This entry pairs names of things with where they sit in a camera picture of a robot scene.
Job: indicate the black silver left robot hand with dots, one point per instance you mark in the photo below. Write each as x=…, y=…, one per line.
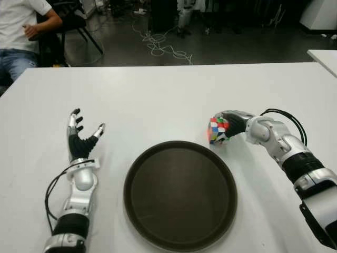
x=77, y=149

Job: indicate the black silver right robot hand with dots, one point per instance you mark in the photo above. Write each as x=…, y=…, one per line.
x=237, y=125

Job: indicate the multicoloured Rubik's cube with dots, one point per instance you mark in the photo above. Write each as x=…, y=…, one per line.
x=216, y=130

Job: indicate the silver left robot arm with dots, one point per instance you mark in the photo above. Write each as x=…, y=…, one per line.
x=83, y=179

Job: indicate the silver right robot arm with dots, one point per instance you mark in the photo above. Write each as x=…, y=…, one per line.
x=302, y=163

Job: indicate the dark brown round plate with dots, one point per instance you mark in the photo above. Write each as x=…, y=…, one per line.
x=180, y=196

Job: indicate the small silver floor object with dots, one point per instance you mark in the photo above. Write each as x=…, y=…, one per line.
x=208, y=31

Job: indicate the white side table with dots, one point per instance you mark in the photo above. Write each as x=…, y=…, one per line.
x=326, y=58

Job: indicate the white humanoid robot legs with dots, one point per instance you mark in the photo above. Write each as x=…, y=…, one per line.
x=184, y=18

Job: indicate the black chair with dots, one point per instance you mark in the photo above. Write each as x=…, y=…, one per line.
x=73, y=21

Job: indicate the black cabinet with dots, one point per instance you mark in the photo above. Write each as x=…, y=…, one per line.
x=163, y=13

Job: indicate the seated person in white shirt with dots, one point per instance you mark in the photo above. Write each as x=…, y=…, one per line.
x=18, y=23

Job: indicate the white cabinet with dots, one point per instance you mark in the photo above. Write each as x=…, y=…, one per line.
x=321, y=13

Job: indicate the white power strip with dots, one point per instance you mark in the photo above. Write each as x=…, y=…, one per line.
x=140, y=11

